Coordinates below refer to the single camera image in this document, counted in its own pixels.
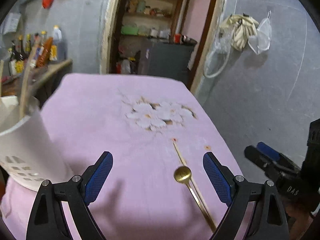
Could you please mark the orange snack bag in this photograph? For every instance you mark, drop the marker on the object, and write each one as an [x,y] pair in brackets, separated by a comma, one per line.
[44,53]

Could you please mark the person's right hand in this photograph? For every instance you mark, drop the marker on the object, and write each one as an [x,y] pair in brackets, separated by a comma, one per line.
[305,226]

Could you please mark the wooden chopstick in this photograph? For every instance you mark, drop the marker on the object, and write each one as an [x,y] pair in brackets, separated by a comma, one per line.
[24,86]
[193,182]

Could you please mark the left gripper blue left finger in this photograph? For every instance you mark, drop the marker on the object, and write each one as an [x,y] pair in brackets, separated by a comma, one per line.
[94,177]

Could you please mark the large oil jug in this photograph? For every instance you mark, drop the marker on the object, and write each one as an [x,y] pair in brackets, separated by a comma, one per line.
[58,51]

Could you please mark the gold spoon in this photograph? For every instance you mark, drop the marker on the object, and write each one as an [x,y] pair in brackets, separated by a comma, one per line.
[183,175]

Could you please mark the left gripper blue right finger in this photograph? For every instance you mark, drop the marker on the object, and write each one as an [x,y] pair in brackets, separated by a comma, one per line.
[220,177]

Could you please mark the hanging rubber gloves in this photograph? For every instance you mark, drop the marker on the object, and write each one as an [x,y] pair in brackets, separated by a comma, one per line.
[242,27]

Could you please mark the hanging mesh bag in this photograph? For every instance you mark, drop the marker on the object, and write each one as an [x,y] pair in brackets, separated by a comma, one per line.
[261,42]

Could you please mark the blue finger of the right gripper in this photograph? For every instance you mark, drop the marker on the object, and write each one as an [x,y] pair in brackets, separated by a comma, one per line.
[268,151]

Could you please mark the white plastic utensil caddy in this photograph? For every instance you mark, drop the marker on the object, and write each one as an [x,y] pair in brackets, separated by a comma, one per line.
[28,154]

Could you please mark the dark soy sauce bottle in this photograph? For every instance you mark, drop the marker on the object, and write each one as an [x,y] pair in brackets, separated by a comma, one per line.
[20,56]

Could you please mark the pink floral tablecloth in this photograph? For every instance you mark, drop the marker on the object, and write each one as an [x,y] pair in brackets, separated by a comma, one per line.
[135,118]

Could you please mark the grey mini fridge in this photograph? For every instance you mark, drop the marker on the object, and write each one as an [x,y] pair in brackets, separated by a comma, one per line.
[165,60]

